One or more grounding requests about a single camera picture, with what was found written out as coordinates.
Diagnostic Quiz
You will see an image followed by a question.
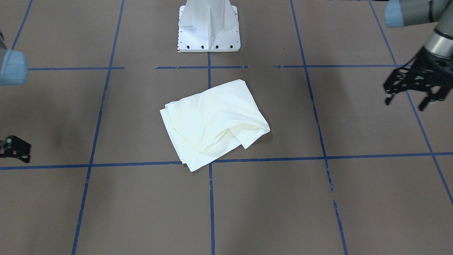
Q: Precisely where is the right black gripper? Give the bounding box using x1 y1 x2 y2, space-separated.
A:
0 135 32 164

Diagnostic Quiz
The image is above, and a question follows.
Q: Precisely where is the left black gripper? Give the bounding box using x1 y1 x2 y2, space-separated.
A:
383 48 452 112

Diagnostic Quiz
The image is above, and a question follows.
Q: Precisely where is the cream cat print t-shirt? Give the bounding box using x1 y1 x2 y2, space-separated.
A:
160 79 270 172

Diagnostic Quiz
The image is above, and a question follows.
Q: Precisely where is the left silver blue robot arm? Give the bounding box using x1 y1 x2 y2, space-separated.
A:
383 0 453 111

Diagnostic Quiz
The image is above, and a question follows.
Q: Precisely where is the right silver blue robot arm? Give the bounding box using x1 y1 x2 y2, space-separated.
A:
0 33 31 164

